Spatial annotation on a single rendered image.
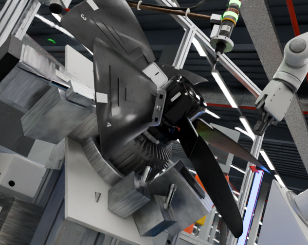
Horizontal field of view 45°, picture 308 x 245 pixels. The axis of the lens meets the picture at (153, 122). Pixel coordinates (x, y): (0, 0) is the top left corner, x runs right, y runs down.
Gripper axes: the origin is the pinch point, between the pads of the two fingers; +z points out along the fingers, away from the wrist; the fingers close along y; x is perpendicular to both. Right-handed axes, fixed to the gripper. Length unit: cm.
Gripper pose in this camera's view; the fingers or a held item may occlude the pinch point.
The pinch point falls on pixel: (259, 128)
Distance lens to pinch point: 121.2
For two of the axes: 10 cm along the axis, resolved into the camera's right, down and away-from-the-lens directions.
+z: -5.1, 8.6, -0.9
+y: -6.9, -4.7, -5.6
